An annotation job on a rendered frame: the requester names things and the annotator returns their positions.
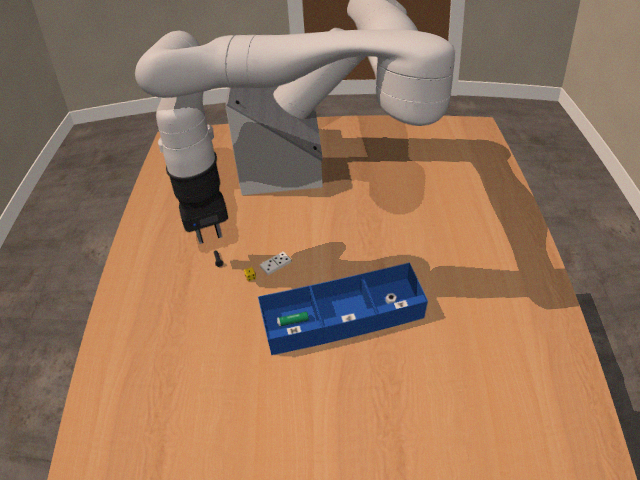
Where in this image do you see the white domino tile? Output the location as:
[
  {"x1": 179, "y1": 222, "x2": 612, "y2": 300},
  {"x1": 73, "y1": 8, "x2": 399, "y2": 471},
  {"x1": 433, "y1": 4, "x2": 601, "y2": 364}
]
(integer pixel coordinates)
[{"x1": 260, "y1": 251, "x2": 291, "y2": 275}]

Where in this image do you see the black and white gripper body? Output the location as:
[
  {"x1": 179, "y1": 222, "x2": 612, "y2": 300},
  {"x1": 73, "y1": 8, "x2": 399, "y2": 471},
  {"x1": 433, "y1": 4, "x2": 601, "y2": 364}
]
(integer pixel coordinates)
[{"x1": 158, "y1": 124, "x2": 228, "y2": 232}]

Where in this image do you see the blue three-compartment bin rack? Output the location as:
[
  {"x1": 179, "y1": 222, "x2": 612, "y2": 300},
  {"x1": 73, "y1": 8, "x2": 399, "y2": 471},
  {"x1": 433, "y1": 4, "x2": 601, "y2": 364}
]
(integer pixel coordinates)
[{"x1": 259, "y1": 263, "x2": 428, "y2": 355}]

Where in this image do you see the green battery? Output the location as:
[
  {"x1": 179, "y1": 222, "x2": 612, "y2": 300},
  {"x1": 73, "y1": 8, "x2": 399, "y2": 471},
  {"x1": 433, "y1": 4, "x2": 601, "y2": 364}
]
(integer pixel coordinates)
[{"x1": 277, "y1": 311, "x2": 309, "y2": 326}]

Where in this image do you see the yellow die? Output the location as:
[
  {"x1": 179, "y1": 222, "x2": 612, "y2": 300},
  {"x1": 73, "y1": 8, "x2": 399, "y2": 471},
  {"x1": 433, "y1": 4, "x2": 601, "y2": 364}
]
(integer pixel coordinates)
[{"x1": 244, "y1": 267, "x2": 256, "y2": 281}]

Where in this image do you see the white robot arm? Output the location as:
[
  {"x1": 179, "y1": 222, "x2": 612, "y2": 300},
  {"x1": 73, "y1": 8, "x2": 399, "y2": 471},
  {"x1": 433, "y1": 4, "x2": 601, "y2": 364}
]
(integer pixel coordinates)
[{"x1": 135, "y1": 0, "x2": 455, "y2": 149}]

